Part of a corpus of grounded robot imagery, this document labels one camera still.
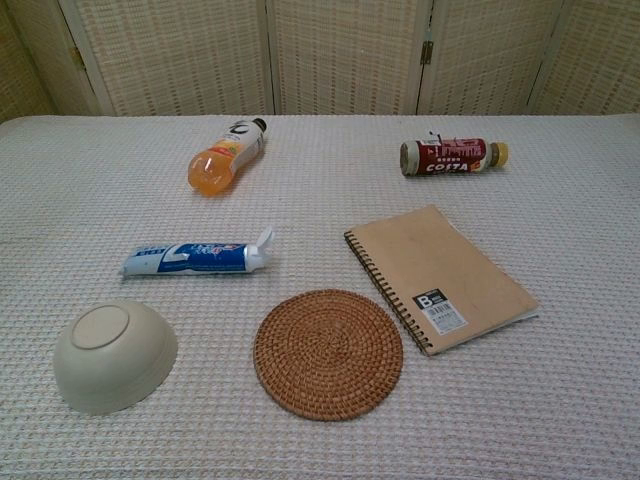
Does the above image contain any woven rattan folding screen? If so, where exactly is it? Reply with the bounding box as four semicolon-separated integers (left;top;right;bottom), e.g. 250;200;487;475
0;0;640;124

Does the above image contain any beige ceramic bowl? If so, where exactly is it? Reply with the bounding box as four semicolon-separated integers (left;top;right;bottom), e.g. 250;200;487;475
52;298;180;416

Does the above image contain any blue white toothpaste tube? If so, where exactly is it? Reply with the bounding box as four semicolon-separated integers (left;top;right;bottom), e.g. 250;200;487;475
118;225;276;277

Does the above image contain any round woven rattan coaster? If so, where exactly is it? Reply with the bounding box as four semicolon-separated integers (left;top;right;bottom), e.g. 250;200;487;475
253;288;405;420

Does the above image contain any white woven tablecloth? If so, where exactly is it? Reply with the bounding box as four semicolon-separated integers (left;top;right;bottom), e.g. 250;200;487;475
0;113;640;480

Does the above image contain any kraft spiral notebook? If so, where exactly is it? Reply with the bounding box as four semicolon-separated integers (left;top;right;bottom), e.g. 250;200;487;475
343;203;542;358

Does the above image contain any red Costa coffee bottle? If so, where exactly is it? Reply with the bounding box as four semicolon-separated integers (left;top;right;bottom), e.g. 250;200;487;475
399;130;511;178

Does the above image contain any orange juice plastic bottle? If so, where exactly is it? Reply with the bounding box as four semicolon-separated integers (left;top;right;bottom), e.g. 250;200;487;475
187;117;268;198

